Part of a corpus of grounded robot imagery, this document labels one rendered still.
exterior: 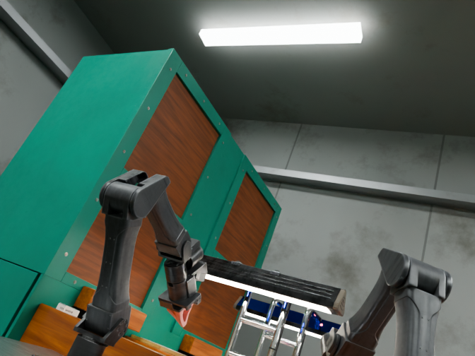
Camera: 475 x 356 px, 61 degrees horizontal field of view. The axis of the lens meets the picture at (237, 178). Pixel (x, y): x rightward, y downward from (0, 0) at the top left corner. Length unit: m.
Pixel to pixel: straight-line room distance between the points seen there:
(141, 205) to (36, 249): 0.67
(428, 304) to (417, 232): 2.44
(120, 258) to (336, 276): 2.39
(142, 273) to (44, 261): 0.43
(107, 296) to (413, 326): 0.57
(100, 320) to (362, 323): 0.53
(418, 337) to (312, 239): 2.55
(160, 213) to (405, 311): 0.54
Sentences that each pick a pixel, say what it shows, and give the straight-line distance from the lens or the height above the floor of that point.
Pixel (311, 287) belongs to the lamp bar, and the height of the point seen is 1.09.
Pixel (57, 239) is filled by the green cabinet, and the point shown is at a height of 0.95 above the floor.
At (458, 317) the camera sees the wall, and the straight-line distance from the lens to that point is 3.03.
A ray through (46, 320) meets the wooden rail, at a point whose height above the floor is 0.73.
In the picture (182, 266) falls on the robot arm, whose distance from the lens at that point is 1.09.
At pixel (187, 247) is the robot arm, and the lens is 1.06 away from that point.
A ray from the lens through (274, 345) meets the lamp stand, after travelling 1.47.
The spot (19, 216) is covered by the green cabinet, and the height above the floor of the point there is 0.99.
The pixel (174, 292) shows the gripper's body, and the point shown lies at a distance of 1.12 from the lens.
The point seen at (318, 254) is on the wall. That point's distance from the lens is 3.19.
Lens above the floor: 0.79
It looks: 24 degrees up
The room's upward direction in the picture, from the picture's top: 22 degrees clockwise
